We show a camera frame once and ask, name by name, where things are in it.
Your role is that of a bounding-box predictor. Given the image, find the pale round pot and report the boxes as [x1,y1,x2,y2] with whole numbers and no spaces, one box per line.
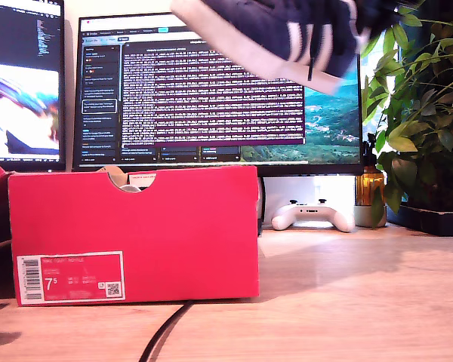
[353,204,388,229]

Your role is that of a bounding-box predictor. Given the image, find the black plant tray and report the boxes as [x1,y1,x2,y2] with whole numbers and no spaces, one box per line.
[386,205,453,238]

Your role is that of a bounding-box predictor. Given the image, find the narrow black computer monitor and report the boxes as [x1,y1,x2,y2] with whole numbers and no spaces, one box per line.
[0,0,67,173]

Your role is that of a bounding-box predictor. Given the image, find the white game controller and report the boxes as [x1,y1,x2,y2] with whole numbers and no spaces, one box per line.
[270,198,356,233]

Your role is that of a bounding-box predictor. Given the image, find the red shoebox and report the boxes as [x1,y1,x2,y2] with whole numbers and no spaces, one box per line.
[0,153,260,307]

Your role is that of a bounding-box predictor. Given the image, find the large black computer monitor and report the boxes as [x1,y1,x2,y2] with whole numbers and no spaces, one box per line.
[72,11,365,177]

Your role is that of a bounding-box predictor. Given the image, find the black table cable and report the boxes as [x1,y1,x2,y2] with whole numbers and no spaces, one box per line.
[137,300,196,362]

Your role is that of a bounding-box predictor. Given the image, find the tan cardboard insert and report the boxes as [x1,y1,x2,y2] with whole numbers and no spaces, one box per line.
[97,165,129,188]

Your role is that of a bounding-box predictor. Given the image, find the green leafy houseplant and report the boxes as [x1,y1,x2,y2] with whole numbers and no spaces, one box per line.
[359,0,453,227]

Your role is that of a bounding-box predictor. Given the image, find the grey monitor stand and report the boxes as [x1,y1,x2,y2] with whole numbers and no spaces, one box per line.
[257,176,267,235]

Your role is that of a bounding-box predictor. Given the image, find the amber pump bottle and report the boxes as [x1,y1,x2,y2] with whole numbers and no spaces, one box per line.
[354,133,386,207]

